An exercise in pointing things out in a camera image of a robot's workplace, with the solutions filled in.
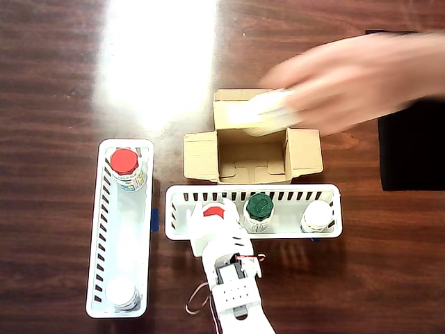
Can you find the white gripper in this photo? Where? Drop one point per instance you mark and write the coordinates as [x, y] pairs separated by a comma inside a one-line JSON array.
[[216, 232]]

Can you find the dark green-capped bottle front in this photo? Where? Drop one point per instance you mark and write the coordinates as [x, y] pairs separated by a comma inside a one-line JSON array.
[[264, 111]]

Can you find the dark green-capped bottle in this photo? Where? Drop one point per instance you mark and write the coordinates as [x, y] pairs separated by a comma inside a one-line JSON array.
[[264, 111], [259, 206]]

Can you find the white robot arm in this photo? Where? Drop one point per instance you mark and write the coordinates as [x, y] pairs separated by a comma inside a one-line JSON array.
[[236, 295]]

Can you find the bare person's forearm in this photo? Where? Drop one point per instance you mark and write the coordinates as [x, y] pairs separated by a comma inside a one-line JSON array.
[[431, 66]]

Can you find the dark green-capped bottle back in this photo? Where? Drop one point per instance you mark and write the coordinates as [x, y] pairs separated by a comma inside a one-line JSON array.
[[259, 206]]

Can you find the long white slotted tray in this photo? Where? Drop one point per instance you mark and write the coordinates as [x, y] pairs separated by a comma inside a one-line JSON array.
[[288, 226], [128, 236]]

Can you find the open cardboard box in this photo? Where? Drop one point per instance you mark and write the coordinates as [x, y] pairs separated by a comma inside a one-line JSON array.
[[250, 156]]

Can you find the bare person's hand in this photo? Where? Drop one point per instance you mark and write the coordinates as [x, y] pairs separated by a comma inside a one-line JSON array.
[[347, 80]]

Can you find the blue tape strip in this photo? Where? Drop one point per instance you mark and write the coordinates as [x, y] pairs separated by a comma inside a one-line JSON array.
[[155, 220], [315, 239]]

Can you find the black mat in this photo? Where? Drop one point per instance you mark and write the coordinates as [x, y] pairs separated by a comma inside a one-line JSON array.
[[413, 153]]

